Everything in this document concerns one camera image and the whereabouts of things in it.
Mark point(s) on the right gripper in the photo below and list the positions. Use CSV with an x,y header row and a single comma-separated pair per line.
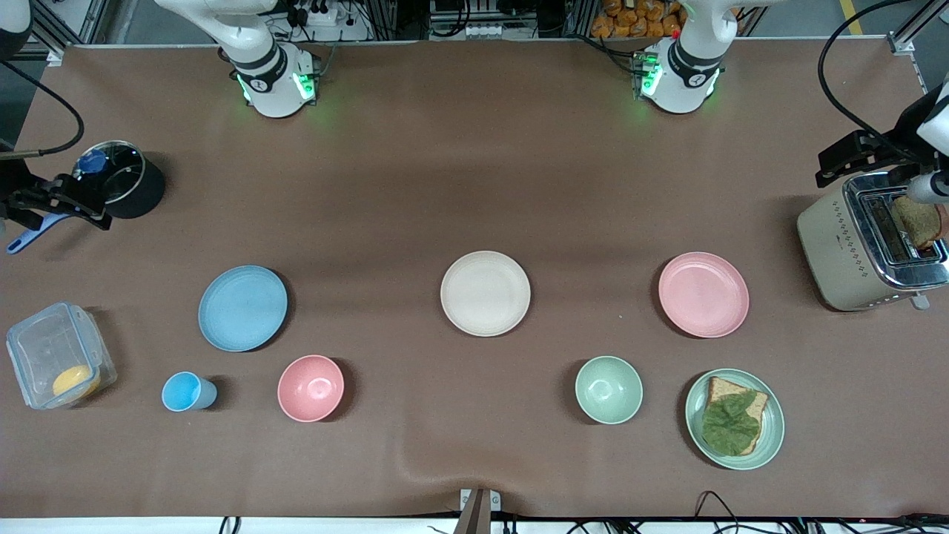
x,y
12,184

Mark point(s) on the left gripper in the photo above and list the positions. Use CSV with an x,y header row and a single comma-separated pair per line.
x,y
900,138

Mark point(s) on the blue plate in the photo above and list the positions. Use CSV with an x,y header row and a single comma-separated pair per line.
x,y
242,308

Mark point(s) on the pink plate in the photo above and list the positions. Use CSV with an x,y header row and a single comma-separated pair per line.
x,y
703,294

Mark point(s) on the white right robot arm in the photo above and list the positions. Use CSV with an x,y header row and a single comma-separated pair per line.
x,y
270,74

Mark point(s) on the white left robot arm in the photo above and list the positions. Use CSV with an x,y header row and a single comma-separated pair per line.
x,y
686,74

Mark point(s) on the glass lid blue knob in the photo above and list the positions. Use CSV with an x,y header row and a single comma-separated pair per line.
x,y
122,167

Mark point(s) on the dark brown bread slice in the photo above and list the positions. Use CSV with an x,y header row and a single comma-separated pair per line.
x,y
919,221

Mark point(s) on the beige chrome toaster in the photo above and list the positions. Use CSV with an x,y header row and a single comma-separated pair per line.
x,y
830,252

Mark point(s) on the clear plastic container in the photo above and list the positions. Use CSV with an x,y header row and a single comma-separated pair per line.
x,y
44,341

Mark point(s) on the yellow food piece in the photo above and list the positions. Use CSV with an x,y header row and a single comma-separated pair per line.
x,y
72,380

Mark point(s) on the blue cup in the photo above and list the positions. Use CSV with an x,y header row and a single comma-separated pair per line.
x,y
182,391

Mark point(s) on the orange snack bag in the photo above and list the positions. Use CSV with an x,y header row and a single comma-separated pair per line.
x,y
637,18

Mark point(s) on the light bread slice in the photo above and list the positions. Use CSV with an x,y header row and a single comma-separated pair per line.
x,y
723,389

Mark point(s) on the green plate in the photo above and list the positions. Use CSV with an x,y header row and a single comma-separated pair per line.
x,y
771,437

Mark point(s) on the green lettuce leaf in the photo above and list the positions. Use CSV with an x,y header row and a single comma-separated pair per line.
x,y
730,426

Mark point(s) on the pink bowl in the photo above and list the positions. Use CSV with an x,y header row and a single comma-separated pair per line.
x,y
311,388

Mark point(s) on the white power strip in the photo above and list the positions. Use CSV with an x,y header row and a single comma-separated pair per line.
x,y
500,31
330,18

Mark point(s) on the green bowl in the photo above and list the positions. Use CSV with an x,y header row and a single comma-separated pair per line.
x,y
609,389

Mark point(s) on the brown table mat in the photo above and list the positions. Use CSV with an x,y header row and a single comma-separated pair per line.
x,y
445,185

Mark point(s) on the beige plate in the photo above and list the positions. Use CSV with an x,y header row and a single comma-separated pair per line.
x,y
485,293

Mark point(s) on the grey metal table clamp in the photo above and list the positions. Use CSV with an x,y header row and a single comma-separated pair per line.
x,y
478,512

